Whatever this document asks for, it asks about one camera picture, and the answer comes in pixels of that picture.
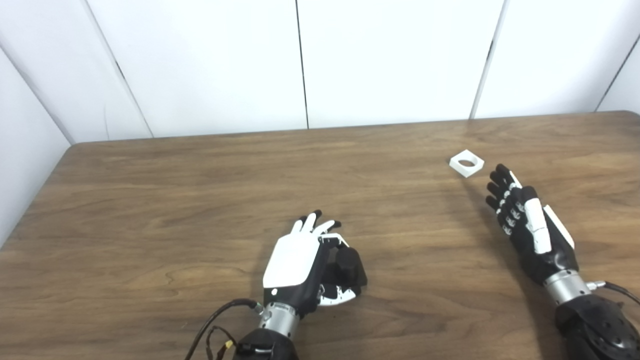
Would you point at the white square piece with hole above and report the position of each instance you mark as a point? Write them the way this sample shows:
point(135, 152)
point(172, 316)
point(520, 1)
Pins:
point(457, 165)

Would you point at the black peg with square base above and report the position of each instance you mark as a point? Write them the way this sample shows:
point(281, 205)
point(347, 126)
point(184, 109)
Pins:
point(347, 265)

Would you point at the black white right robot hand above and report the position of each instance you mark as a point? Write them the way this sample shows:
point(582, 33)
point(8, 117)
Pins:
point(535, 230)

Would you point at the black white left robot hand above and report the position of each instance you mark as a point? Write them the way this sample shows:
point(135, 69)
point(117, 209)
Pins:
point(292, 262)

